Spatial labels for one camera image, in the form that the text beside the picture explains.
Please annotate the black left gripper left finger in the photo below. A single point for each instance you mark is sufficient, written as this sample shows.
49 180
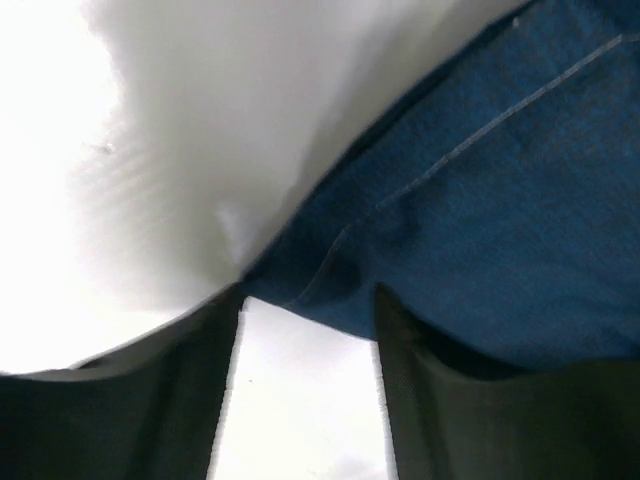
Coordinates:
149 410

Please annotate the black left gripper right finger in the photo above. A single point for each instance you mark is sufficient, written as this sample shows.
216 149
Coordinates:
457 414

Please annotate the dark blue fish placemat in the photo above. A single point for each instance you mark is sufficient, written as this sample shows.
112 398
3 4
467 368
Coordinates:
499 199

